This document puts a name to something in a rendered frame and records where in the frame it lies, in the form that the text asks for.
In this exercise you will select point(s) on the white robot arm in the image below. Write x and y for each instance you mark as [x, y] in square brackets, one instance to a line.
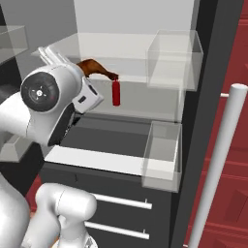
[19, 113]

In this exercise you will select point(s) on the brown chicken drumstick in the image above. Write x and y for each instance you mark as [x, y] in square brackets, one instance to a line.
[93, 67]

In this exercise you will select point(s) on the dark grey fridge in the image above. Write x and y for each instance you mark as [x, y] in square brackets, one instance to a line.
[129, 13]

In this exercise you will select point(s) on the clear fridge door bin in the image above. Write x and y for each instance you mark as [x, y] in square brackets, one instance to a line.
[14, 150]
[163, 155]
[174, 61]
[11, 42]

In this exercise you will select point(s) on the dark grey fridge drawer front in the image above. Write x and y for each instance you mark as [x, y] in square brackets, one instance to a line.
[129, 189]

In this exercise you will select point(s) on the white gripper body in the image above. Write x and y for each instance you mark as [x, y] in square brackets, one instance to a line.
[55, 58]

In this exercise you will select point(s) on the dark grey fridge door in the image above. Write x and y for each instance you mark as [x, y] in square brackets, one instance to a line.
[13, 174]
[200, 129]

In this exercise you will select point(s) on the white fridge shelf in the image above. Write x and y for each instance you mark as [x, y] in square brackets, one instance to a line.
[97, 160]

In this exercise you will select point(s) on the red cupboards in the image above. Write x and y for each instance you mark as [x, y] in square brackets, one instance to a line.
[237, 200]

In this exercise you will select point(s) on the red bottle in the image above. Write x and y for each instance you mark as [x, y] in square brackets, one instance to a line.
[116, 93]

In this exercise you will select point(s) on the glass fridge shelf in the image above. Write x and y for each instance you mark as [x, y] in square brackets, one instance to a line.
[106, 48]

